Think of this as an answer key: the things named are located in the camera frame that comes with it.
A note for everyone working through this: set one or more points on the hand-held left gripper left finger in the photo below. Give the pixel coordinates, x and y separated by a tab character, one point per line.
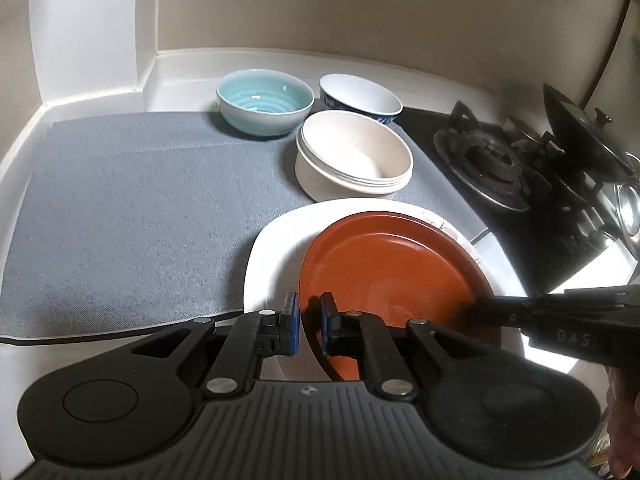
292	321

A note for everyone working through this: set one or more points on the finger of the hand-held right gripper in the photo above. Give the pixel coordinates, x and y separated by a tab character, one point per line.
495	312

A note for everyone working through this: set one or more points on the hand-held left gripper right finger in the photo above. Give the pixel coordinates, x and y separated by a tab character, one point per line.
327	326

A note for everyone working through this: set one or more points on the white square plate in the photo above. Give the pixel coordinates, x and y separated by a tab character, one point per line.
272	260

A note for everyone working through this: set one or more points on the floral plate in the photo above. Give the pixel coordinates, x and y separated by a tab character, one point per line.
457	239

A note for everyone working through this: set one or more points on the brown plate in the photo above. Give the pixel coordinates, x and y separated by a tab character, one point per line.
390	270

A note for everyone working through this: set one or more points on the cream bowl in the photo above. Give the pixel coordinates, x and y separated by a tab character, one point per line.
350	146

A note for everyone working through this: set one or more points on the light blue bowl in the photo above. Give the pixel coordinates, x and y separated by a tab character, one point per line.
260	96

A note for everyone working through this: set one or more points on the blue patterned bowl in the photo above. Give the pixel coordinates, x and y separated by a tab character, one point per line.
361	92

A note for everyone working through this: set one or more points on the person's right hand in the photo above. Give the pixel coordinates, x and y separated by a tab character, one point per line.
626	420

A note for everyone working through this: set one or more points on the black gas stove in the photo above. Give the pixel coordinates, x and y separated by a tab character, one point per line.
505	242

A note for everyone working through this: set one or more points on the stainless steel pot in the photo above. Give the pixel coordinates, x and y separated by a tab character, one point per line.
629	210

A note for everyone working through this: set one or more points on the black burner grate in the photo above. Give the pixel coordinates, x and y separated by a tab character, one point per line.
492	166

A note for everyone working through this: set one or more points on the grey fabric mat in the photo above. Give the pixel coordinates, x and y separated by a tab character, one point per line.
125	210

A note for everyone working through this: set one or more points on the black wok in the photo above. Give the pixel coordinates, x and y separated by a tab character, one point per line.
575	126

